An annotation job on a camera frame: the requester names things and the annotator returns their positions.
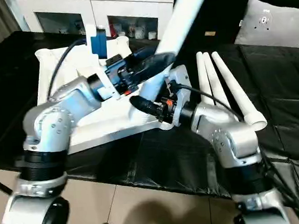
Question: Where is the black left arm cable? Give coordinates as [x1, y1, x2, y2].
[43, 38, 92, 99]

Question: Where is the black table mat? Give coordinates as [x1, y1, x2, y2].
[0, 10, 299, 224]

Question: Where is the white plastic table top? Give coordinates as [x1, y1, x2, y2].
[33, 33, 178, 156]

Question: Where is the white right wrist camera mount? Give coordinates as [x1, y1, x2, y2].
[165, 64, 195, 128]

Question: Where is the white plastic table leg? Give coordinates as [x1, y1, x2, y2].
[120, 0, 220, 121]
[211, 48, 268, 134]
[203, 50, 239, 120]
[196, 50, 215, 106]

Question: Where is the white glass-door cabinet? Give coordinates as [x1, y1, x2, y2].
[15, 0, 179, 50]

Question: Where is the black cabinet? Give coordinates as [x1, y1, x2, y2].
[167, 0, 260, 51]

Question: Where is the grey cushion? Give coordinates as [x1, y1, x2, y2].
[230, 0, 299, 53]

